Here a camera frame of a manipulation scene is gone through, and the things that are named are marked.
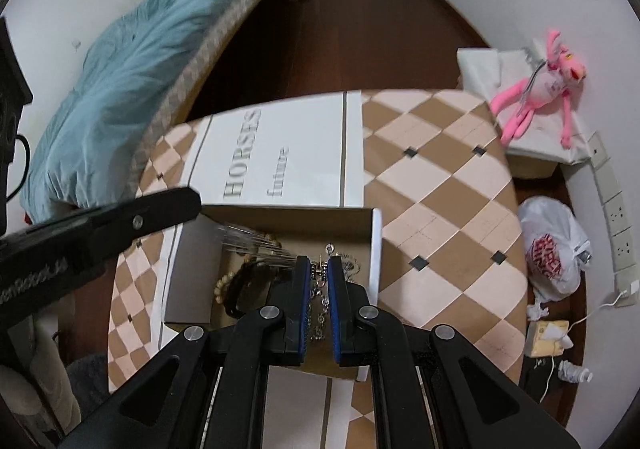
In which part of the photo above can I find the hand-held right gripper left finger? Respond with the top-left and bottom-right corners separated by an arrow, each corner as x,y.
60,255 -> 311,449

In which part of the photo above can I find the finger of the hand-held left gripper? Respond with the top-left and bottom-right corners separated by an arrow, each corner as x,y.
82,186 -> 203,252

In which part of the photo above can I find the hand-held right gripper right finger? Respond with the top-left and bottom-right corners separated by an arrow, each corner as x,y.
328,256 -> 581,449

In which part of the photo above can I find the thick silver chain bracelet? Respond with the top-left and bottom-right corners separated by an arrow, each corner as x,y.
306,281 -> 332,342

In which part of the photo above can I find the thin silver necklace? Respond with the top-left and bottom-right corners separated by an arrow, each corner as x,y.
325,241 -> 366,280

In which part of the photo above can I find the black smart band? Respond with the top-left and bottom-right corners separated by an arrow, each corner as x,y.
227,259 -> 288,317

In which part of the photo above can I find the wooden bead bracelet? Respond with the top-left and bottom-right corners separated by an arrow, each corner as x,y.
214,239 -> 283,317

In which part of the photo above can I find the silver pendant necklace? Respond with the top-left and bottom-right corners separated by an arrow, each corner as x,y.
212,221 -> 298,266

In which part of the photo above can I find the white cardboard box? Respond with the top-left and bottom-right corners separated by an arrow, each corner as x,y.
162,205 -> 383,382

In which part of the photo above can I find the cream cloth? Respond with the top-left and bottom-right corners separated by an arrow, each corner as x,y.
0,316 -> 83,437

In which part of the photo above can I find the blue duvet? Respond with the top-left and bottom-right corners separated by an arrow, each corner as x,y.
20,0 -> 286,225

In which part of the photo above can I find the checkered tablecloth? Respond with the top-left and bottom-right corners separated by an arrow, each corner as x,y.
107,89 -> 528,449

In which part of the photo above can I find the yellow tissue pack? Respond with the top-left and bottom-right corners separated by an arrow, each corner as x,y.
527,320 -> 573,357

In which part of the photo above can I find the white plastic bag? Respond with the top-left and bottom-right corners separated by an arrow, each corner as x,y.
517,196 -> 592,302

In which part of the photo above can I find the small white bottle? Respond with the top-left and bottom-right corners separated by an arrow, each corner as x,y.
557,360 -> 594,384

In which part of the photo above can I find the white power strip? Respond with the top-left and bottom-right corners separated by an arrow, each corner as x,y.
590,131 -> 640,295

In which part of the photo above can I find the pink plush toy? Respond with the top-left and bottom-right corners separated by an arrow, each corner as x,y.
489,28 -> 587,150

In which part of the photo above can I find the black cable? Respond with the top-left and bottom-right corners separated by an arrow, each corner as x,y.
5,134 -> 32,204

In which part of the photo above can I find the white cable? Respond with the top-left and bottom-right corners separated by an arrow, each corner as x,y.
540,291 -> 632,402

